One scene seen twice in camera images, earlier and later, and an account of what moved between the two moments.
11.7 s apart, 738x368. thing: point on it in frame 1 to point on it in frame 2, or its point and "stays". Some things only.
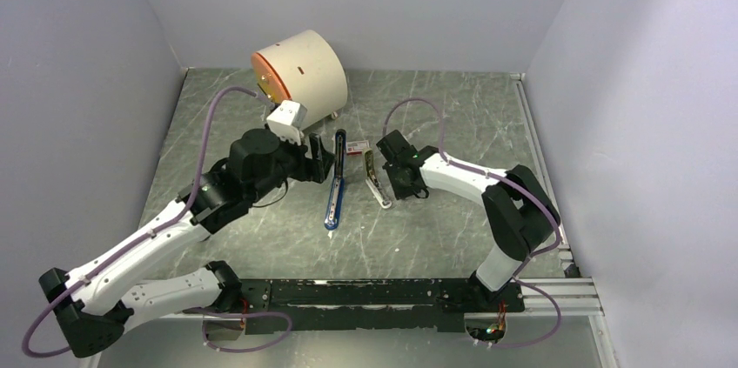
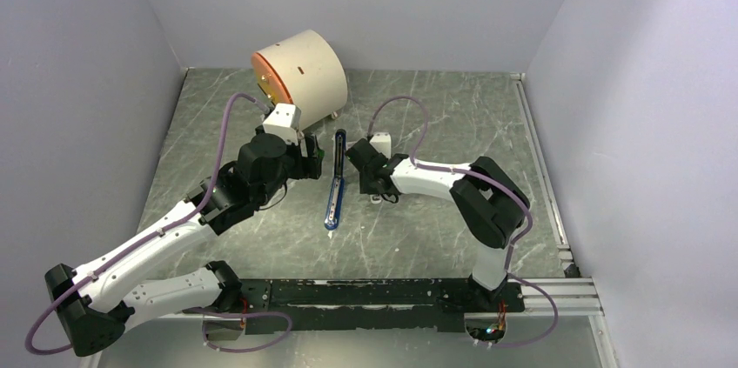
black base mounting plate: x=291 y=305 stays
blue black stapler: x=337 y=194 stays
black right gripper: x=400 y=191 to x=364 y=185
